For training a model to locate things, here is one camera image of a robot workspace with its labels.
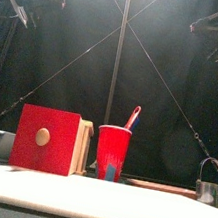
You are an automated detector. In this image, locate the light wooden board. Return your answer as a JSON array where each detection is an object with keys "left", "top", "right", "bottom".
[{"left": 72, "top": 119, "right": 98, "bottom": 177}]

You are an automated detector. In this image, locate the wooden drawer with red front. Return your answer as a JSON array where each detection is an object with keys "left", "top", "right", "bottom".
[{"left": 6, "top": 101, "right": 88, "bottom": 179}]

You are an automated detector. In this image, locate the white cutting board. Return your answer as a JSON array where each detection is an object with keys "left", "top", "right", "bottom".
[{"left": 0, "top": 161, "right": 218, "bottom": 218}]

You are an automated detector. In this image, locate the blue plastic spatula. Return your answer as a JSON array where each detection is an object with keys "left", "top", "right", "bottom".
[{"left": 128, "top": 115, "right": 141, "bottom": 134}]

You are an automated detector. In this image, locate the red plastic spatula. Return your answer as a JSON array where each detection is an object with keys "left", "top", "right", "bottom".
[{"left": 123, "top": 103, "right": 143, "bottom": 132}]

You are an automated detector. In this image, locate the small metal bucket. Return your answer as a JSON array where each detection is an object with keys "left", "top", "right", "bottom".
[{"left": 192, "top": 155, "right": 218, "bottom": 209}]

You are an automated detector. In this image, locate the red plastic cup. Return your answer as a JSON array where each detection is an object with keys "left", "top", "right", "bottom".
[{"left": 89, "top": 123, "right": 134, "bottom": 185}]

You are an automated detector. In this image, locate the diagonal wire with turnbuckle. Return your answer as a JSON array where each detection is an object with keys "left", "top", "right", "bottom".
[{"left": 72, "top": 0, "right": 218, "bottom": 159}]

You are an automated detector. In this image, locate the plain diagonal wire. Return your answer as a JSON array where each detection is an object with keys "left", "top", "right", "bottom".
[{"left": 0, "top": 0, "right": 168, "bottom": 160}]

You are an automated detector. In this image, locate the grey vertical frame pole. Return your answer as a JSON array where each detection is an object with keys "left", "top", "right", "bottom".
[{"left": 102, "top": 0, "right": 132, "bottom": 126}]

